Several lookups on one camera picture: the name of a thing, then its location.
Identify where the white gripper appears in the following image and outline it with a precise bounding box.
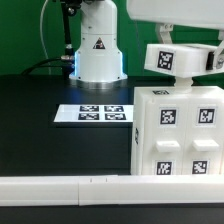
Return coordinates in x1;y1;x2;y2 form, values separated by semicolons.
126;0;224;71

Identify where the white cabinet top bar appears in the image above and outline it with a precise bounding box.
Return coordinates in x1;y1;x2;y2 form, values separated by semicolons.
144;44;224;78

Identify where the white cabinet door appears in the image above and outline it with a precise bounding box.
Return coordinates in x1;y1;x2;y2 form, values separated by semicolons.
141;102;187;176
182;101;224;175

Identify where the white cabinet body box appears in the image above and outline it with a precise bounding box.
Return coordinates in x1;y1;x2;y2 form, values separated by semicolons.
131;84;224;176

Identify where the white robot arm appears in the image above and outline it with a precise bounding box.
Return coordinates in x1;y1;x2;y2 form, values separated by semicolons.
70;0;224;86

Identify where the black cable bundle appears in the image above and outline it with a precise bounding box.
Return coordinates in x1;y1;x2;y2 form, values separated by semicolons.
20;57;76;76

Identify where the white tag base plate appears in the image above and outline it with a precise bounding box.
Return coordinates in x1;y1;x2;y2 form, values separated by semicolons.
54;104;133;123

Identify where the white hanging cable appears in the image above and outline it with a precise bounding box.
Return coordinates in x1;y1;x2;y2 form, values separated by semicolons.
39;0;54;76

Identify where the white front fence rail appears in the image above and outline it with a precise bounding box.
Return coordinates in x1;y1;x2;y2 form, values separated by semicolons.
0;175;224;206

